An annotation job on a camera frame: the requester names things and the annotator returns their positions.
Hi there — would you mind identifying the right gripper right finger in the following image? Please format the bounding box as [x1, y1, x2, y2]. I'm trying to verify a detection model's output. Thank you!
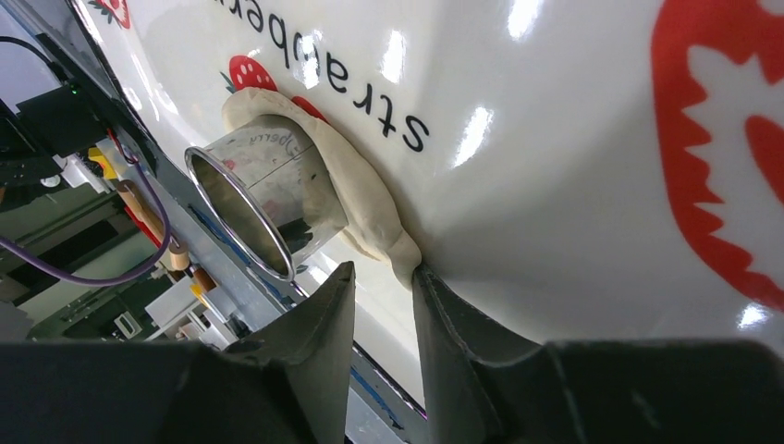
[412, 265, 540, 443]

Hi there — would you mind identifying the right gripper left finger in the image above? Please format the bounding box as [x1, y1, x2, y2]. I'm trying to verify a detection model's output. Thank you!
[227, 261, 355, 443]

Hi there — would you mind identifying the white dough piece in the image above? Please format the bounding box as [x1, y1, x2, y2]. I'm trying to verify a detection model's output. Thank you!
[222, 87, 422, 291]

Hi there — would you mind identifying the small metal cup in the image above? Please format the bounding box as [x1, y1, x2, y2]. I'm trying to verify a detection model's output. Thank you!
[184, 115, 348, 282]

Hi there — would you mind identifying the strawberry pattern tray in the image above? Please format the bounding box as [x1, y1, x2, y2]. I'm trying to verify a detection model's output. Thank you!
[67, 0, 784, 409]

